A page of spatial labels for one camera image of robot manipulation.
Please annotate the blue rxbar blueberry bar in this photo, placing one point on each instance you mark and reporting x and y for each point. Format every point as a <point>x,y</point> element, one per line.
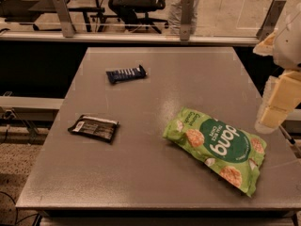
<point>123,75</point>

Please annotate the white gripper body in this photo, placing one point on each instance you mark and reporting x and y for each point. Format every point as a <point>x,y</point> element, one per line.
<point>290,49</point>

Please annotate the person in grey trousers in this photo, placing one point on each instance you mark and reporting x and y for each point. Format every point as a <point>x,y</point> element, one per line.
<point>179,10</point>

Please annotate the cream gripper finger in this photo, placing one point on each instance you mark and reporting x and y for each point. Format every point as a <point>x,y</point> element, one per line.
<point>281,95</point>
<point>265,47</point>

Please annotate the black office chair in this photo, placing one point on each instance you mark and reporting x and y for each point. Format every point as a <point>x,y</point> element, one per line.
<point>135,13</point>

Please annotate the grey metal bracket left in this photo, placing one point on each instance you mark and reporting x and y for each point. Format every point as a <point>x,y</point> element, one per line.
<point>64,17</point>

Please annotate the dark desk in background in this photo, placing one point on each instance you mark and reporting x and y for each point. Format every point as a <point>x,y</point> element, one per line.
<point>40,15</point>

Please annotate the black snack bar wrapper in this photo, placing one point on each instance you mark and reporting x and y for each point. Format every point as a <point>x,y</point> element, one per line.
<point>94,127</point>

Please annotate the grey metal bracket middle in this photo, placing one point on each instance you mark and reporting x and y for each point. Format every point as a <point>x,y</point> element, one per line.
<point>187,11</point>

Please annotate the green rice chip bag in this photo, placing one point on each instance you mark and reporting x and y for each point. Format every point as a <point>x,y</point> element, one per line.
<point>233,154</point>

